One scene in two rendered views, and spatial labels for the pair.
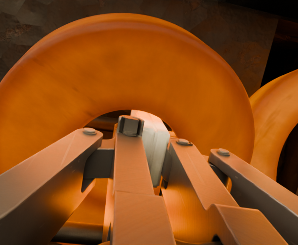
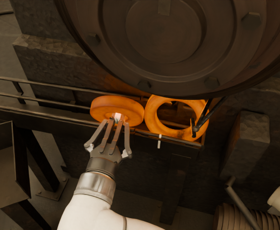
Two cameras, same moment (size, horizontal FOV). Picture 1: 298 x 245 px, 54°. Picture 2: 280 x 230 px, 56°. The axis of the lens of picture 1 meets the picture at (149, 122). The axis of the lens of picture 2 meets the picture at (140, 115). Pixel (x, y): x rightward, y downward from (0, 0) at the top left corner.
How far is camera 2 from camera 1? 64 cm
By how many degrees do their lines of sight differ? 44
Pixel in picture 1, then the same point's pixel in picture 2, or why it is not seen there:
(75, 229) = not seen: hidden behind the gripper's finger
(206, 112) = (127, 112)
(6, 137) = (94, 114)
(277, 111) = (153, 103)
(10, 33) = (89, 74)
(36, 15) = (94, 70)
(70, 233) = not seen: hidden behind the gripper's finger
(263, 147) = (150, 111)
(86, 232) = not seen: hidden behind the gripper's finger
